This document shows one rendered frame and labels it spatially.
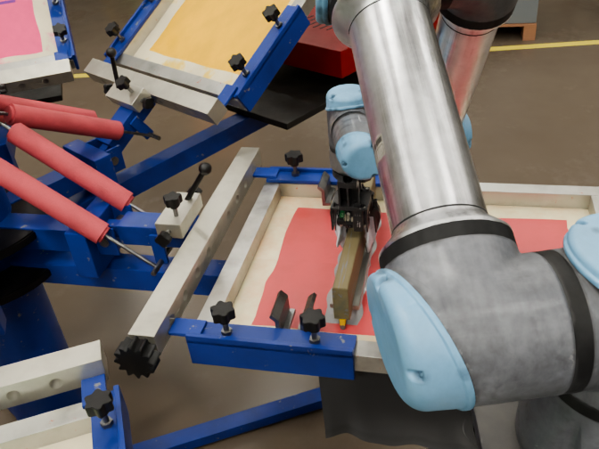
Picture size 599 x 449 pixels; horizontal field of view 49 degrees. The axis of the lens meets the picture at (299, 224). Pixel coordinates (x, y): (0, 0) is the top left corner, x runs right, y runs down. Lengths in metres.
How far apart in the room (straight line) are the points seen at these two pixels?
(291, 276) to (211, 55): 0.80
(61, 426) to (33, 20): 1.56
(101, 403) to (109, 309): 1.90
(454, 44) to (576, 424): 0.48
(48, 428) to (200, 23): 1.30
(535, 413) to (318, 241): 0.88
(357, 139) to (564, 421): 0.57
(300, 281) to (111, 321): 1.63
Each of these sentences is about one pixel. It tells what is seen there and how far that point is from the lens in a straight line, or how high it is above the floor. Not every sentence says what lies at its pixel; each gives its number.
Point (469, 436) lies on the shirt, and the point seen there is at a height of 0.73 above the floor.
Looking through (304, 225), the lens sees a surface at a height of 0.95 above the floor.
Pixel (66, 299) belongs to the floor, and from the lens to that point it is 3.08.
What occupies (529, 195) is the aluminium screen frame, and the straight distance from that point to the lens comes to 1.56.
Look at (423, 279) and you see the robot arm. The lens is 0.51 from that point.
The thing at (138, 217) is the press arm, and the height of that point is 1.04.
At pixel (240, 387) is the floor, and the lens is 2.45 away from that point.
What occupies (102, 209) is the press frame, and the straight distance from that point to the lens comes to 1.52.
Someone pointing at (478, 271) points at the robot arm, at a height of 1.49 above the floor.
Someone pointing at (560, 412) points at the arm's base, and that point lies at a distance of 0.63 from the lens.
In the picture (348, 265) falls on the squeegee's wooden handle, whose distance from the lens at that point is 1.21.
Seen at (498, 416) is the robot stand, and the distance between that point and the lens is 0.71.
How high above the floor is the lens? 1.80
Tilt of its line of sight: 34 degrees down
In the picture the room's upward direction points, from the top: 6 degrees counter-clockwise
